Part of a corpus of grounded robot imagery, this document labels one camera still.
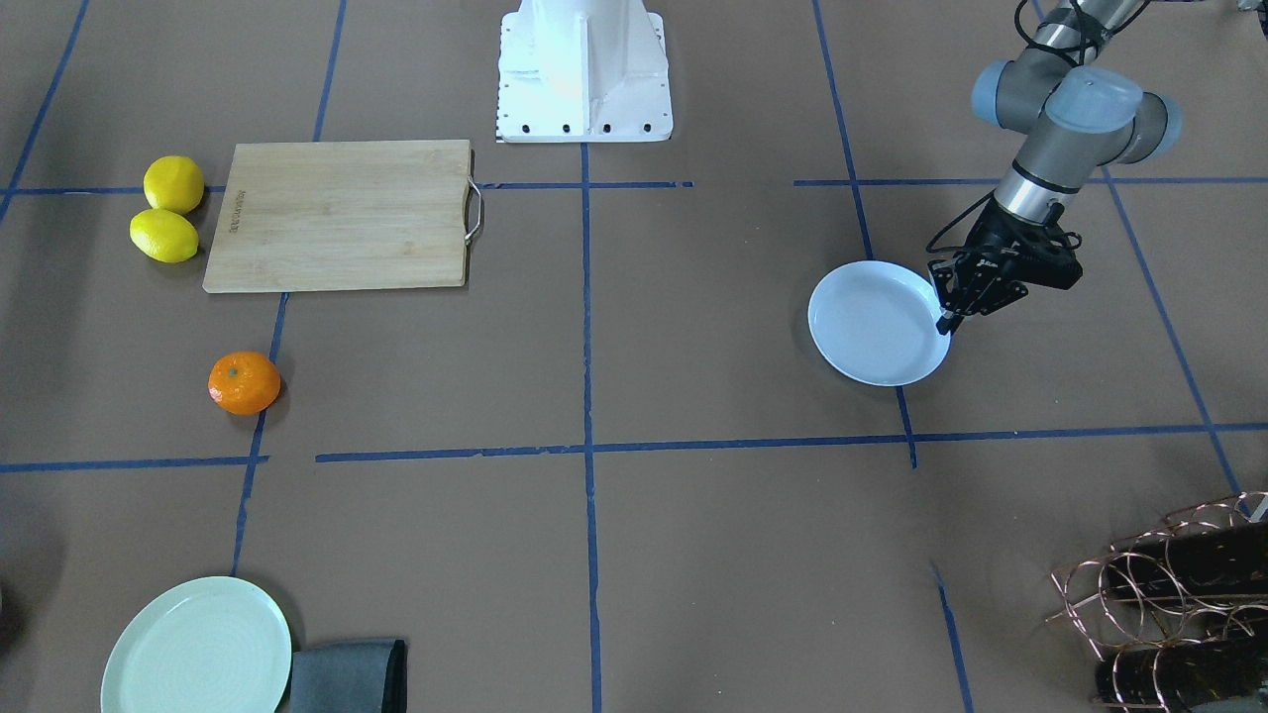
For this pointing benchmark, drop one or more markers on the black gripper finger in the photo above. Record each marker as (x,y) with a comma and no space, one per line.
(949,322)

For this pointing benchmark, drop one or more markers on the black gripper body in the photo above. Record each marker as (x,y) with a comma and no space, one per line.
(992,241)

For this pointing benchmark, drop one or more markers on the light blue plate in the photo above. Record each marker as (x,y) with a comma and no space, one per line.
(875,322)

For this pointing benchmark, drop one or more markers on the orange mandarin fruit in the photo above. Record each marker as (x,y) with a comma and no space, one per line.
(244,383)

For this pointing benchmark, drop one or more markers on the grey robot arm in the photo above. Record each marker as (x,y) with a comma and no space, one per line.
(1074,118)

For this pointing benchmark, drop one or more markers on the light green plate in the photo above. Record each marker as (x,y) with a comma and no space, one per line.
(211,644)

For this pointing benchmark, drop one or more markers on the dark wine bottle upper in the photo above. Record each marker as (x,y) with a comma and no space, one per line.
(1215,566)

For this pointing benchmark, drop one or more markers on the dark wine bottle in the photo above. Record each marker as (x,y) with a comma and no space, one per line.
(1217,676)
(1215,566)

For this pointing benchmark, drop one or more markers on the dark wine bottle lower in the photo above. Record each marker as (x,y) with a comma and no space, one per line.
(1217,676)

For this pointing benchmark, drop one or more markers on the bamboo cutting board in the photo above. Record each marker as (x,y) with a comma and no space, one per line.
(370,215)

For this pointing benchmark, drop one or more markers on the folded grey cloth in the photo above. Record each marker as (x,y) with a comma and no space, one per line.
(350,676)

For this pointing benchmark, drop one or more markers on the upper yellow lemon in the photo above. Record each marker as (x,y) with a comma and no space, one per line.
(174,183)

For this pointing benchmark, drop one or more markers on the yellow lemon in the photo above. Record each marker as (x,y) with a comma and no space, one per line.
(164,236)
(174,183)

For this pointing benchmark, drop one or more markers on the lower yellow lemon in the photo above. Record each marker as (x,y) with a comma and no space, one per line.
(164,236)

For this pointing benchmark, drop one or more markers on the copper wire bottle rack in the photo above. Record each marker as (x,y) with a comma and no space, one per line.
(1175,616)

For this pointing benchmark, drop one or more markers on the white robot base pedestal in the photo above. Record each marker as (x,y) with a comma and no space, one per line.
(583,71)

